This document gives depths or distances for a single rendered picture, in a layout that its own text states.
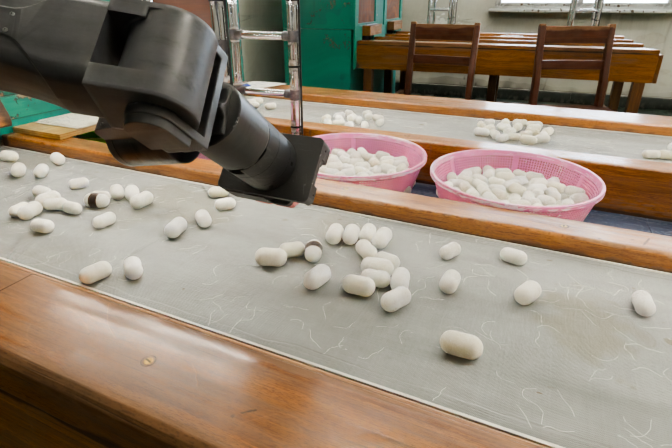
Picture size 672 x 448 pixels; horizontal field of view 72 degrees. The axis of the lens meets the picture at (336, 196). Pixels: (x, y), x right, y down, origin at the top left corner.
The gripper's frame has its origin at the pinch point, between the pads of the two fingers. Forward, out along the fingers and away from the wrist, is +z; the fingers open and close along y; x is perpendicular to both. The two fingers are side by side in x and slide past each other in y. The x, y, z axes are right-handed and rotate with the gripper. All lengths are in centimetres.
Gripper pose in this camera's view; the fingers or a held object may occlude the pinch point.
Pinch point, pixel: (305, 192)
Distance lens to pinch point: 53.1
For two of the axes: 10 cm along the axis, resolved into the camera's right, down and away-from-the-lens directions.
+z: 3.2, 3.0, 9.0
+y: -9.1, -1.6, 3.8
